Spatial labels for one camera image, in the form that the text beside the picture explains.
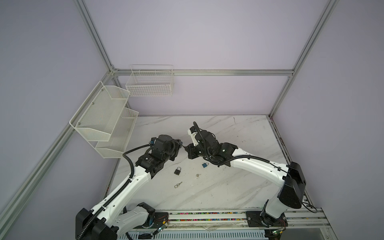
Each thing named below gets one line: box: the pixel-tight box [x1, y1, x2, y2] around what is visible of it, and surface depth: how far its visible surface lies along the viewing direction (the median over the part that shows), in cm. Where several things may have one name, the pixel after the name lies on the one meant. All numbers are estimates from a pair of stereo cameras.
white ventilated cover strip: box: [117, 230, 268, 240], surface depth 72 cm
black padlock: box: [174, 166, 182, 176], surface depth 92 cm
